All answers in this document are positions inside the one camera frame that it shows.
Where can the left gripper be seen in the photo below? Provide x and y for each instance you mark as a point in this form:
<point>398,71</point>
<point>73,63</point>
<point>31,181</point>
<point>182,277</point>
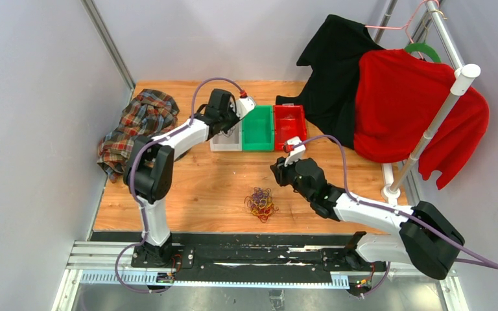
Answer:
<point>236,118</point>

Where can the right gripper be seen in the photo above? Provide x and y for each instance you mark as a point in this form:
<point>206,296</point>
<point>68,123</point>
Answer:
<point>281,170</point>

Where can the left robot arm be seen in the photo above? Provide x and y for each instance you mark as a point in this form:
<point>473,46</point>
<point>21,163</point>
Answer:
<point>150,167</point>

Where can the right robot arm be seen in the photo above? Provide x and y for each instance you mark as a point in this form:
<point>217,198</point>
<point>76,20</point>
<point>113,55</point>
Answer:
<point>419,235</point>

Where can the white plastic bin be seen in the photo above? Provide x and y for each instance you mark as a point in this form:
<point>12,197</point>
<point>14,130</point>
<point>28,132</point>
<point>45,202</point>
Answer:
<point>223,142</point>

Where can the green plastic bin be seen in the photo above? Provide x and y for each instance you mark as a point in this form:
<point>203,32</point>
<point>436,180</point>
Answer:
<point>258,130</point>

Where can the red plastic bin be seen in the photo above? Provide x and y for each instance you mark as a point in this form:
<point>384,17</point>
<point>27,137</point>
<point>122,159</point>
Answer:
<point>289,122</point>

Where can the plaid flannel shirt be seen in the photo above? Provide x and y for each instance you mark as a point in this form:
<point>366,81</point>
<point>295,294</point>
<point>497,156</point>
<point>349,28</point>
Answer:
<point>149,113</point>

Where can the black shirt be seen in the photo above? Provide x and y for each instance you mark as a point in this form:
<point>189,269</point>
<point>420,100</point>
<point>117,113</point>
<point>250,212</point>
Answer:
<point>328,97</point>

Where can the red sweater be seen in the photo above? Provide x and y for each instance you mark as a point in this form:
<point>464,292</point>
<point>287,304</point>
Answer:
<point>398,97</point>

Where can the green hanger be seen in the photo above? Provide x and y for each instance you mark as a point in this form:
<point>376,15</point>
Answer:
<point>425,49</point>

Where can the pink hanger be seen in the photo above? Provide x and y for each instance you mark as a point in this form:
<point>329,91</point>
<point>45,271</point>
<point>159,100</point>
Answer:
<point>383,25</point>

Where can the white clothes rack pole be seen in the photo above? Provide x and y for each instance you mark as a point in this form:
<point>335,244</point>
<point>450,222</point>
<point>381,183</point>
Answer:
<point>465,76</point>

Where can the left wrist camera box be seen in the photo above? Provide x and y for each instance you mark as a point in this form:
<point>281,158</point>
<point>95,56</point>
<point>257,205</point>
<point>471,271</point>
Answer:
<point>243,106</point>

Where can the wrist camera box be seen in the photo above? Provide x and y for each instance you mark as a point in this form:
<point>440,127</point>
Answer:
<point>243,106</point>
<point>295,149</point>

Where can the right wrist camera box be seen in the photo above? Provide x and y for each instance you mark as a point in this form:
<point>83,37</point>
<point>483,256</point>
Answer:
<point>295,149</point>

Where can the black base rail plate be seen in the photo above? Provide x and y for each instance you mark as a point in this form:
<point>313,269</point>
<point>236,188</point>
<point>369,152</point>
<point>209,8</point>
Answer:
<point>265,258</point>

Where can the aluminium frame post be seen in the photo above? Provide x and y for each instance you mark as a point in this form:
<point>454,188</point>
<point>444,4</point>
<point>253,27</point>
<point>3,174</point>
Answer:
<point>100,26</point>

